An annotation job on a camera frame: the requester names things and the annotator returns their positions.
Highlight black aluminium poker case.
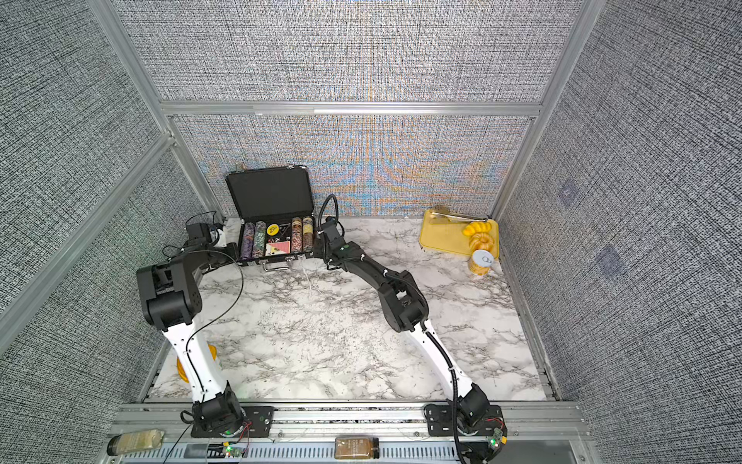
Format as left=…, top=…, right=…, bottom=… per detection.
left=225, top=165, right=316, bottom=268

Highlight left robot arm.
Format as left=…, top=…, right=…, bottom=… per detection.
left=135, top=222, right=247, bottom=437

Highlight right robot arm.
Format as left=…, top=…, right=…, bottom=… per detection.
left=314, top=217, right=490, bottom=435

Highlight yellow brown poker chip row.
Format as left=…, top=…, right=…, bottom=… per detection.
left=303, top=217, right=314, bottom=252

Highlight red poker chip row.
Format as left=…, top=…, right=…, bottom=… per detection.
left=291, top=218, right=303, bottom=253

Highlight purple poker chip row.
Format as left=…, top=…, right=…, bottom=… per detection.
left=241, top=222, right=255, bottom=260

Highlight green poker chip row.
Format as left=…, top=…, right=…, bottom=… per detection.
left=252, top=220, right=268, bottom=259

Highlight red playing card deck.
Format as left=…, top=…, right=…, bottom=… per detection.
left=265, top=241, right=292, bottom=256

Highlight yellow plastic tray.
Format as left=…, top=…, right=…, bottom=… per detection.
left=419, top=209, right=500, bottom=259

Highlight metal tongs on tray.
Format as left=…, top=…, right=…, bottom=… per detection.
left=431, top=211, right=488, bottom=223

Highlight orange round object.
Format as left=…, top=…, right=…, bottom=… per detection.
left=176, top=343, right=218, bottom=384

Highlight yellow labelled can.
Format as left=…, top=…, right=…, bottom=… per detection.
left=468, top=249, right=495, bottom=276

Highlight clear bottle lower left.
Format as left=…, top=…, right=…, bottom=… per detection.
left=106, top=429, right=164, bottom=456

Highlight brown bottle on rail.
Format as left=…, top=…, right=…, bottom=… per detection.
left=334, top=436, right=381, bottom=460

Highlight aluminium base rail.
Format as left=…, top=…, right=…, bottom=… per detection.
left=97, top=400, right=602, bottom=463

